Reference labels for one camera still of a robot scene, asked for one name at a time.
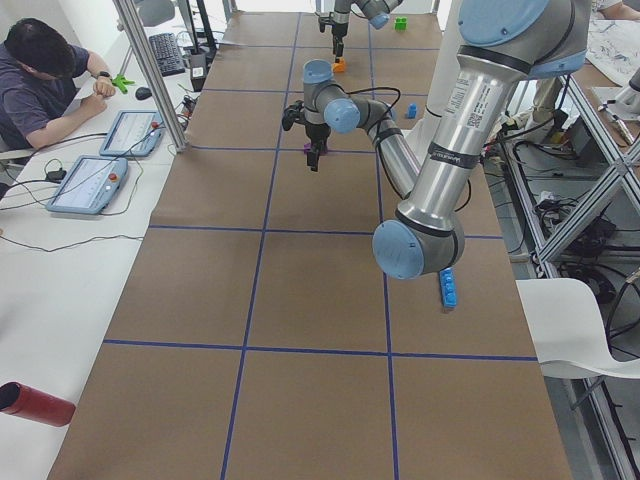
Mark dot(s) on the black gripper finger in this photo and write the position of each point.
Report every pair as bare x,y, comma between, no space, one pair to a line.
313,157
338,47

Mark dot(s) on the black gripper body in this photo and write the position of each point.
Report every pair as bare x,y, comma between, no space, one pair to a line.
317,134
338,31

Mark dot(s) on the orange trapezoid block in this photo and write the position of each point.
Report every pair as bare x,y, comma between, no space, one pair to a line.
339,65

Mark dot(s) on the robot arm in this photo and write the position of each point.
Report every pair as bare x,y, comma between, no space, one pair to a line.
488,48
376,12

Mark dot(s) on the green block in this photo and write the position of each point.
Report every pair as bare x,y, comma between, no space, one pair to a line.
400,23

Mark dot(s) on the black keyboard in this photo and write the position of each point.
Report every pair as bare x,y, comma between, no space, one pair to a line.
167,53

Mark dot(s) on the black computer mouse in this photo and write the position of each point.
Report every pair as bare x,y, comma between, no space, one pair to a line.
143,93

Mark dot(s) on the far blue teach pendant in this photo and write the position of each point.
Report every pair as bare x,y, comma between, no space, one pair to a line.
134,133

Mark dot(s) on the blue teach pendant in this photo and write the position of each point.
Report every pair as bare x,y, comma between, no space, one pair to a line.
89,186
134,133

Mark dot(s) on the long blue block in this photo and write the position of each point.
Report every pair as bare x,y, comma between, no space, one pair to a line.
448,288

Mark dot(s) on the green plastic toy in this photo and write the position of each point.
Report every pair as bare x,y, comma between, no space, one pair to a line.
122,83

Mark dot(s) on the near blue teach pendant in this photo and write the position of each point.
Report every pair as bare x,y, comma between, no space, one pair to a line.
89,186

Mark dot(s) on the seated person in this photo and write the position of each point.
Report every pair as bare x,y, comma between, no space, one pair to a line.
49,87

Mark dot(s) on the white chair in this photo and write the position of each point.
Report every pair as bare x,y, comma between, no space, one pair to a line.
567,330

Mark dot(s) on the red cylinder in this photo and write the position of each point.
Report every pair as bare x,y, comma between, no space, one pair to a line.
32,404

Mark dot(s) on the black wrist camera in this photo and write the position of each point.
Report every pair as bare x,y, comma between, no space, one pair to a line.
293,114

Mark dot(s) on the aluminium frame post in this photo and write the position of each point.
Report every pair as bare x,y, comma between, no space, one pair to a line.
142,50

